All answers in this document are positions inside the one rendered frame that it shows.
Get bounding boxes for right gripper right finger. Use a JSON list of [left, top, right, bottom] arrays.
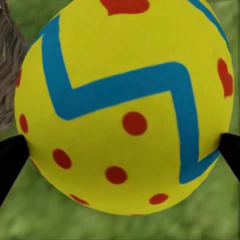
[[219, 133, 240, 181]]

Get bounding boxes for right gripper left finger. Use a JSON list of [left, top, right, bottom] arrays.
[[0, 134, 30, 207]]

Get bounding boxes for easter egg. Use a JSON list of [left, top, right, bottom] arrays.
[[14, 0, 234, 216]]

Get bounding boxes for wicker basket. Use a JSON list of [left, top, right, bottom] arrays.
[[0, 0, 31, 130]]

